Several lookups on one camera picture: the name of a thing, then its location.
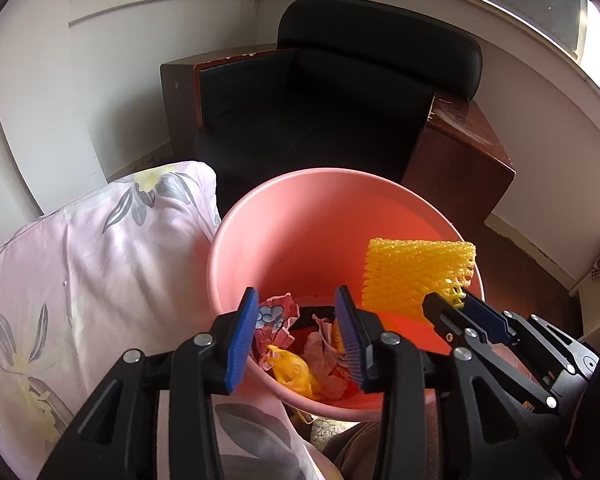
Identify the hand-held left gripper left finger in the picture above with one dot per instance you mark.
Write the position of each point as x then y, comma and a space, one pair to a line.
242, 340

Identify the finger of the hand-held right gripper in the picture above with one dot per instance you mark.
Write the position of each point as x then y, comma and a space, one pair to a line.
445, 317
485, 312

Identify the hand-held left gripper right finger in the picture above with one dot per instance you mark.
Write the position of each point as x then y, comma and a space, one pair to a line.
347, 340

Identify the red-brown wrapper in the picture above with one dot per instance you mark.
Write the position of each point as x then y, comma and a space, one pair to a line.
325, 365

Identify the blue-white wrapper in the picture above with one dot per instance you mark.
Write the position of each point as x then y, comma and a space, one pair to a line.
272, 317

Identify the yellow foam net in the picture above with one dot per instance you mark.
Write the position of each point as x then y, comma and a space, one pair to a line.
410, 275

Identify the yellow plastic wrapper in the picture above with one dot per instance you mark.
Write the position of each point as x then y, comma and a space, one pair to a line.
292, 370

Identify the pink plastic bucket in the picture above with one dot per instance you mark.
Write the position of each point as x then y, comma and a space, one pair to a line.
305, 220

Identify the white cabinet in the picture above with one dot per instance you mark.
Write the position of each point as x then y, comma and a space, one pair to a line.
597, 310

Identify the person's brown trousers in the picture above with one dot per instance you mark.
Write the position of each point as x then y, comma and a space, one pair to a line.
352, 452

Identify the pink floral tablecloth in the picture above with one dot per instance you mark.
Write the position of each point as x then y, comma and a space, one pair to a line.
80, 270

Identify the black leather armchair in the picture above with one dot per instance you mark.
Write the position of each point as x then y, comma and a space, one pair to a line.
330, 110

